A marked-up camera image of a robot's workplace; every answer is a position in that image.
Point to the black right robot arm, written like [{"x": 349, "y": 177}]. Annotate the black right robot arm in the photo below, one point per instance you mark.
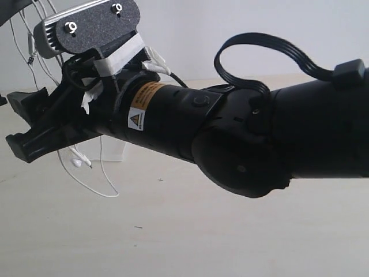
[{"x": 246, "y": 143}]

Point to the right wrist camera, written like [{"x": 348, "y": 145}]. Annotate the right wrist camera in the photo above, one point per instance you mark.
[{"x": 109, "y": 27}]

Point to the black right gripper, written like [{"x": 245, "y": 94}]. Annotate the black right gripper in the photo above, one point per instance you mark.
[{"x": 83, "y": 107}]

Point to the clear plastic storage box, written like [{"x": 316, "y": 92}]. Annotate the clear plastic storage box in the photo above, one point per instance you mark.
[{"x": 113, "y": 149}]

